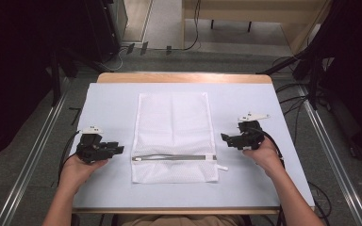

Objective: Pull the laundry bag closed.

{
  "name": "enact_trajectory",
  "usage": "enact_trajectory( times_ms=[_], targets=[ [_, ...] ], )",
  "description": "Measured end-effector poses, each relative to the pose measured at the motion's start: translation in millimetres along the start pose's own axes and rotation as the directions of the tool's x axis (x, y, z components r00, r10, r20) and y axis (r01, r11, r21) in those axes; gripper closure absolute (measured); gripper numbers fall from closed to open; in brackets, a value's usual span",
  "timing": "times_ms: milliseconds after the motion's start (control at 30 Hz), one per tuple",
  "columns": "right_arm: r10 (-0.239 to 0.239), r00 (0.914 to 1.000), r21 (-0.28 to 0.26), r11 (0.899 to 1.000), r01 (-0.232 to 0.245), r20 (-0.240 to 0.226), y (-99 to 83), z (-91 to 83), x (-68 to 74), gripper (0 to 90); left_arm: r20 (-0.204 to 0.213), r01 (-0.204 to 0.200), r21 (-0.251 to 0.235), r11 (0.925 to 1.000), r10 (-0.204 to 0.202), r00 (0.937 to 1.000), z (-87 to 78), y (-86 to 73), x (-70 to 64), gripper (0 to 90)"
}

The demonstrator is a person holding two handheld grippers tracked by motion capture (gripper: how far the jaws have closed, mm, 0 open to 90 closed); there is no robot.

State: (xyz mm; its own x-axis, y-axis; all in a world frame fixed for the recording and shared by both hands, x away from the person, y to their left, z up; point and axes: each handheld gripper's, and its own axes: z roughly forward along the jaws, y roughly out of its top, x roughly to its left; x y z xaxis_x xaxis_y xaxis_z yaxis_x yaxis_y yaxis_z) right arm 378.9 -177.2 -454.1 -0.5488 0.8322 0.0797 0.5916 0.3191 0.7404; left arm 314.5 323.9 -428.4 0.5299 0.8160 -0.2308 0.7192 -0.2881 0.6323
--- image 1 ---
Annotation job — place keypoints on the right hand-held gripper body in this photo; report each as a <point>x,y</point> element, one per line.
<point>250,132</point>

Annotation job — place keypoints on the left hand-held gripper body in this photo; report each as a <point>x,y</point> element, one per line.
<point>89,147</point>

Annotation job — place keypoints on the black stand with curtain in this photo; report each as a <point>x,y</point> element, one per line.
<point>314,62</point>

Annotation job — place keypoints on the person's left hand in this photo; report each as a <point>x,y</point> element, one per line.
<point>80,171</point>

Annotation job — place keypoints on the person's right hand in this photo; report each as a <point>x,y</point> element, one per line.
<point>264,157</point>

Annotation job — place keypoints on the light wooden bench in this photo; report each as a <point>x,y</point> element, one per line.
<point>251,15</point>

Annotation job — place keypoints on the silver floor rail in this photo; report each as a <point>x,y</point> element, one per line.
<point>28,166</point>
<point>333,163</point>

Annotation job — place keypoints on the person's beige trousers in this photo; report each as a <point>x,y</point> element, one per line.
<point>182,220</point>

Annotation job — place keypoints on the black equipment cabinet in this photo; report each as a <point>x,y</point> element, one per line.
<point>105,28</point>

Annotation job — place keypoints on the wooden table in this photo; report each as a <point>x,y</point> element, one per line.
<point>182,77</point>

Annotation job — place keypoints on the light blue table mat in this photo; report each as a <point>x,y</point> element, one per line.
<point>182,188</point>

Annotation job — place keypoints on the white mesh laundry bag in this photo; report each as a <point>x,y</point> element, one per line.
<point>174,138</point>

